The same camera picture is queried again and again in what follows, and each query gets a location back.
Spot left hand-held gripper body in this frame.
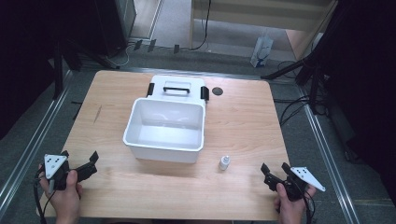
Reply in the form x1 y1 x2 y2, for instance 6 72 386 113
43 153 79 191

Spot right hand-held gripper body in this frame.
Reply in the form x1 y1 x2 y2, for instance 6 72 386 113
264 166 327 202

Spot small white bottle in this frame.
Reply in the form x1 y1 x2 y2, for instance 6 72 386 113
218 154 232 172

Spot white plastic storage box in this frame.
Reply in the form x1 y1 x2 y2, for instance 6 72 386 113
122 96 207 165

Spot person's right hand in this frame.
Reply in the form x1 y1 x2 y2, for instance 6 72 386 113
273 182 318 224

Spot person's left hand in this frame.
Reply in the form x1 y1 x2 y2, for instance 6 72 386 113
37 164 84 224

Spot black metal stand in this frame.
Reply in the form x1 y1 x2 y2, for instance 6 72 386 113
50 38 120 101

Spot black tripod stand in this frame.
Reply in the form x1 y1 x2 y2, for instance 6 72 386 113
261 46 331 115

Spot white and blue bag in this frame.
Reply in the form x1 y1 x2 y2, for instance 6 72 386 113
249 35 275 68

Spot dark cabinet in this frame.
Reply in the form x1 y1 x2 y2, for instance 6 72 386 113
92 0 138 58

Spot light wooden furniture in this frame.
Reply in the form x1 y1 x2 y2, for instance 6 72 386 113
189 0 340 61

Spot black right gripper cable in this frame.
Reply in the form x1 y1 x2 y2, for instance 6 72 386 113
303 189 317 224

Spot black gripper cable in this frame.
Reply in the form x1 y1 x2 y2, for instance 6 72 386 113
33 174 58 224
303 189 317 224

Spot metal floor rail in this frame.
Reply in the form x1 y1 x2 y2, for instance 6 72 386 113
297 86 362 224
0 69 75 217

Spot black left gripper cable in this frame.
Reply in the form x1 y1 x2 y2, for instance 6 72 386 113
33 174 58 224

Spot black floor cables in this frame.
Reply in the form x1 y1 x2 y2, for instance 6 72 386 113
273 60 328 127

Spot white floor cable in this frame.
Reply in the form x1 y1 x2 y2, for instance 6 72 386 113
105 43 135 67

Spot white box lid black handle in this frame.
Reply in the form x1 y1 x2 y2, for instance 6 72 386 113
146 75 210 109

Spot black hanging cable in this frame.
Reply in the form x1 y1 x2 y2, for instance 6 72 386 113
189 0 213 51

